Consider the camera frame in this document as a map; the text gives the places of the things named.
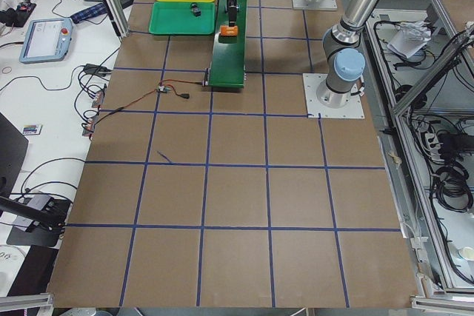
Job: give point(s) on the green conveyor belt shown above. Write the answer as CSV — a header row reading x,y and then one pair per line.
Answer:
x,y
227,68

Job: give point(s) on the green push button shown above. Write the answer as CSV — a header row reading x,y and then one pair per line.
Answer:
x,y
196,11

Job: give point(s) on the green plastic tray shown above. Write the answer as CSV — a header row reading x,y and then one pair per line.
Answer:
x,y
178,18

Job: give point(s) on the orange cylinder with label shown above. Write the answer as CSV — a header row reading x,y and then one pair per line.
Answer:
x,y
228,31

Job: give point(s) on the teach pendant near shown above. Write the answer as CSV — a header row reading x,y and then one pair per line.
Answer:
x,y
46,40

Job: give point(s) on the blue checkered cloth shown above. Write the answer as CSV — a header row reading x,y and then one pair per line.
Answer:
x,y
89,13

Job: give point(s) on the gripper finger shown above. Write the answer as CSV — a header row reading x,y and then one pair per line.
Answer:
x,y
232,11

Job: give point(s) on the black monitor stand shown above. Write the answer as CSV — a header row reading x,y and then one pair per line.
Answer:
x,y
40,217

